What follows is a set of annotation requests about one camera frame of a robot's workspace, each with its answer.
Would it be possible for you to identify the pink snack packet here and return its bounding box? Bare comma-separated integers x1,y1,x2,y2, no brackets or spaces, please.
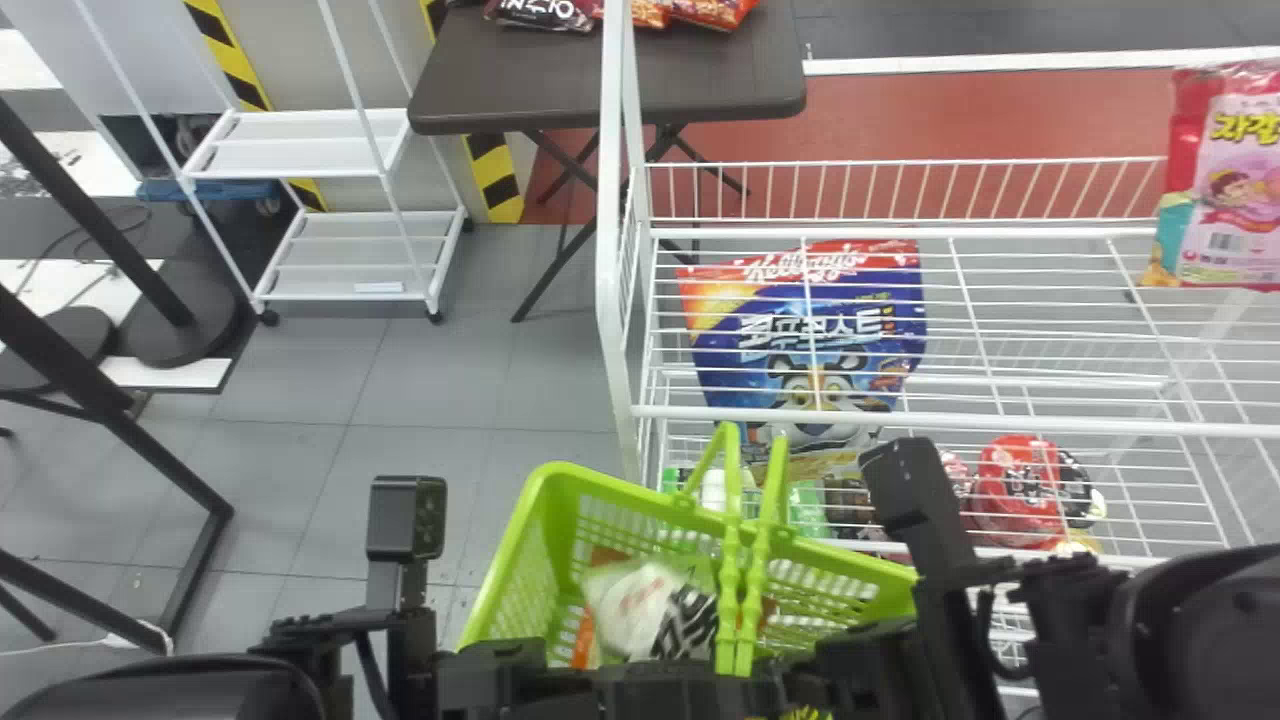
1139,59,1280,293

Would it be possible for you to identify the white wire rack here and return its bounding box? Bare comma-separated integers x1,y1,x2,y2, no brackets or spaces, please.
596,0,1280,701

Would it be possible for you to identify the red snack packet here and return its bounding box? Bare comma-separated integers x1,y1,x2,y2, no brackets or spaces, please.
598,0,761,32

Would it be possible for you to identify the yellow black striped post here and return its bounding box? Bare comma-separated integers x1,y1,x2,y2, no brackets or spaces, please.
183,0,329,214
419,0,527,225

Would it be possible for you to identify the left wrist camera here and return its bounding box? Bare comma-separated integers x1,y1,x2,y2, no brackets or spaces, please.
364,476,449,613

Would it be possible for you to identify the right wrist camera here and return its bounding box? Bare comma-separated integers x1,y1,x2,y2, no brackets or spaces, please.
857,437,1013,720

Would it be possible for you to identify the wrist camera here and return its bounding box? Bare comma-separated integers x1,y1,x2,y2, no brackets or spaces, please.
857,437,1013,720
364,476,449,613

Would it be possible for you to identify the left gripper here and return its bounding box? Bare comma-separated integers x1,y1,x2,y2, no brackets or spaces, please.
434,638,793,720

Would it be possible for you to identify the green basket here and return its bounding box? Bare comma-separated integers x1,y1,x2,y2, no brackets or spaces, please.
455,422,920,677

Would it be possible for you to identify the blue cereal bag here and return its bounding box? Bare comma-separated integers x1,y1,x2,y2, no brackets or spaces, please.
675,239,928,483

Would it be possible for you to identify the white shelf trolley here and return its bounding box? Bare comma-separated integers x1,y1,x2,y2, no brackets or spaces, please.
68,0,472,327

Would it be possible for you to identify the white snack packet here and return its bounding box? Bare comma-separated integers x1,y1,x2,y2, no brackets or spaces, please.
581,559,723,664

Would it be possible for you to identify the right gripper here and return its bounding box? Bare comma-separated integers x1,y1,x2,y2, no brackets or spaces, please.
792,618,923,720

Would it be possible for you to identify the orange snack packet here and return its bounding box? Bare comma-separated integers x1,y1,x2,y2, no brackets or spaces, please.
569,545,629,670

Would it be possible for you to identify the black snack packet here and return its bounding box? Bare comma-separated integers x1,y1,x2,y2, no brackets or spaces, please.
484,0,598,35

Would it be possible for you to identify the red noodle cup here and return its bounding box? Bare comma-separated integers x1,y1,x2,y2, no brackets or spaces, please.
972,434,1108,552

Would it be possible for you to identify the dark side table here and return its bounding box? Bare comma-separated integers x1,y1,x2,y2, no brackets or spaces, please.
407,0,808,324

